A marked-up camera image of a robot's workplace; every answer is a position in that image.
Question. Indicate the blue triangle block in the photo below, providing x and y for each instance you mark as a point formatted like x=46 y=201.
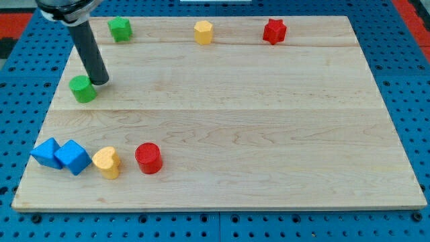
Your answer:
x=44 y=154

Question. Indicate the red star block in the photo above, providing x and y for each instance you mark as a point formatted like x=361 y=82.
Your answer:
x=274 y=31

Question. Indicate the green cylinder block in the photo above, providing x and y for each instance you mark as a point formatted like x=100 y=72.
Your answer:
x=82 y=89

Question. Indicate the green star block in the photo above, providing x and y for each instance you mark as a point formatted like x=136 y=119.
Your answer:
x=120 y=29

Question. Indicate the blue cube block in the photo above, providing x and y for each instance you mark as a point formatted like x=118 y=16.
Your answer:
x=73 y=156

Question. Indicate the red cylinder block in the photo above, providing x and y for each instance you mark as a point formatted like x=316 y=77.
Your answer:
x=148 y=157

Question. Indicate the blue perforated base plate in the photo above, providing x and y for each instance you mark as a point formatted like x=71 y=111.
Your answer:
x=383 y=28

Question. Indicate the yellow hexagon block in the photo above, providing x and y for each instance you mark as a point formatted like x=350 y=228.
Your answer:
x=203 y=32

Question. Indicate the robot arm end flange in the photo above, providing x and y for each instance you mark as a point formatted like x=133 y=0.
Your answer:
x=68 y=12

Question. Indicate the light wooden board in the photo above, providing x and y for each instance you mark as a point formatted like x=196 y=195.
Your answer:
x=242 y=125

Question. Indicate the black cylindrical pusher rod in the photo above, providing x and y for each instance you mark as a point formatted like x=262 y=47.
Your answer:
x=86 y=45

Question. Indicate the yellow heart block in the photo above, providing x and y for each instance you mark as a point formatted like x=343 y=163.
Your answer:
x=107 y=162

